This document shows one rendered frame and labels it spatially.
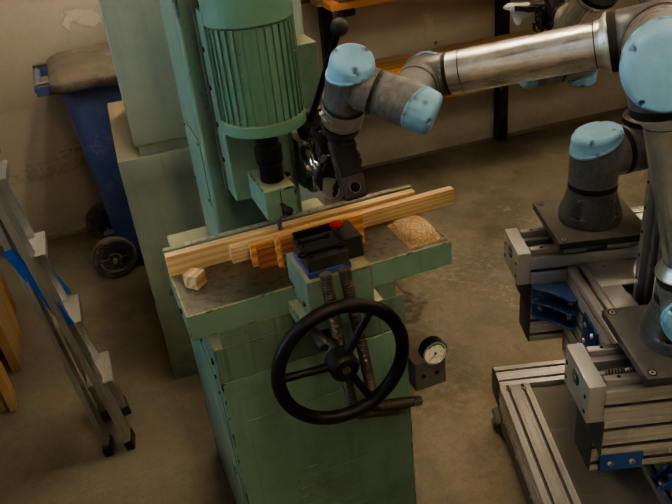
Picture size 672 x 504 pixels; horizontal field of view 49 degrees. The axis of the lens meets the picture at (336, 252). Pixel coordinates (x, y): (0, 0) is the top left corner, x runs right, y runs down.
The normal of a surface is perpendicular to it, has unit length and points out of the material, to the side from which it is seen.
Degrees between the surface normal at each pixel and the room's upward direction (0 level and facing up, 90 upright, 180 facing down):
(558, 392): 0
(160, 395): 0
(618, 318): 0
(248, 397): 90
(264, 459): 90
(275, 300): 90
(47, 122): 90
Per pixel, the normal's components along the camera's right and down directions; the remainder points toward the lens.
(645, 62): -0.36, 0.39
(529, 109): 0.31, 0.45
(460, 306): -0.10, -0.86
